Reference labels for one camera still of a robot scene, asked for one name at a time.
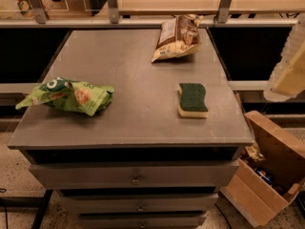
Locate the brown chip bag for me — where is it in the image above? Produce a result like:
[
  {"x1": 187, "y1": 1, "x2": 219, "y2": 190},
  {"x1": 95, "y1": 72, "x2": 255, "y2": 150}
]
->
[{"x1": 152, "y1": 14, "x2": 203, "y2": 62}]

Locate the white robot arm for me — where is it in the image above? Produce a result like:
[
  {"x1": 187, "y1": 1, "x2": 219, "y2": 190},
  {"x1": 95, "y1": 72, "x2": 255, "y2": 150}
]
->
[{"x1": 263, "y1": 14, "x2": 305, "y2": 102}]

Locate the green rice chip bag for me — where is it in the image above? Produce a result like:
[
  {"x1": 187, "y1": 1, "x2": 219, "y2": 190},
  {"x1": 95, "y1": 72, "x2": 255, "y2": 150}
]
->
[{"x1": 16, "y1": 77, "x2": 114, "y2": 116}]

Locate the green and yellow sponge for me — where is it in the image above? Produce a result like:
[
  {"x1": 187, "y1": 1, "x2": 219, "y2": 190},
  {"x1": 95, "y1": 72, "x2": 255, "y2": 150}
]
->
[{"x1": 177, "y1": 83, "x2": 209, "y2": 118}]

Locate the grey drawer cabinet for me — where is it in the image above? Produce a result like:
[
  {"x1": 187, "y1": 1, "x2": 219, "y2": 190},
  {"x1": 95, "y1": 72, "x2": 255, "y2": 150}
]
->
[{"x1": 9, "y1": 30, "x2": 252, "y2": 229}]

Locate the top drawer knob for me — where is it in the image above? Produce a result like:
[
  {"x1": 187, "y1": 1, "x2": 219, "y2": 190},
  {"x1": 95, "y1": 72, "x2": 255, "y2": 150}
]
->
[{"x1": 131, "y1": 176, "x2": 141, "y2": 185}]

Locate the snack packet in box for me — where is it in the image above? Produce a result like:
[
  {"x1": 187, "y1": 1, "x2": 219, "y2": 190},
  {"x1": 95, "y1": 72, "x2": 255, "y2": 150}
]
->
[{"x1": 245, "y1": 144, "x2": 264, "y2": 162}]

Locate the open cardboard box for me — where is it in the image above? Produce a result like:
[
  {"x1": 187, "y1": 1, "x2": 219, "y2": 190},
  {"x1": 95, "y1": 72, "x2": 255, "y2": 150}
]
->
[{"x1": 221, "y1": 111, "x2": 305, "y2": 228}]

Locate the colourful package on shelf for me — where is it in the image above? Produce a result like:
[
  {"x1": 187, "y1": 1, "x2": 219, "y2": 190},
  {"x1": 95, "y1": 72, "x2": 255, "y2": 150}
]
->
[{"x1": 16, "y1": 0, "x2": 35, "y2": 19}]

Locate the middle metal shelf bracket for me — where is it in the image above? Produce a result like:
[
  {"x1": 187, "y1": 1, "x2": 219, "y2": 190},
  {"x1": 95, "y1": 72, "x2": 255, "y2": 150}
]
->
[{"x1": 108, "y1": 0, "x2": 120, "y2": 24}]

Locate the metal shelf bracket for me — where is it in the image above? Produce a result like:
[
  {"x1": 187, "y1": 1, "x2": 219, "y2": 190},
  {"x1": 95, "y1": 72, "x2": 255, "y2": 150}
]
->
[
  {"x1": 108, "y1": 0, "x2": 120, "y2": 24},
  {"x1": 30, "y1": 0, "x2": 48, "y2": 24},
  {"x1": 215, "y1": 0, "x2": 232, "y2": 23}
]

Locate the right metal shelf bracket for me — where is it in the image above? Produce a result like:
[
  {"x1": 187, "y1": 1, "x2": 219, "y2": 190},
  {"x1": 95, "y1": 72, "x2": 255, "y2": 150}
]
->
[{"x1": 215, "y1": 0, "x2": 232, "y2": 23}]

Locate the left metal shelf bracket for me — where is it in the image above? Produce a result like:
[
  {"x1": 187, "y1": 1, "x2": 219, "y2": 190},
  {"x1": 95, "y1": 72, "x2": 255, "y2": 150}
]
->
[{"x1": 30, "y1": 0, "x2": 48, "y2": 24}]

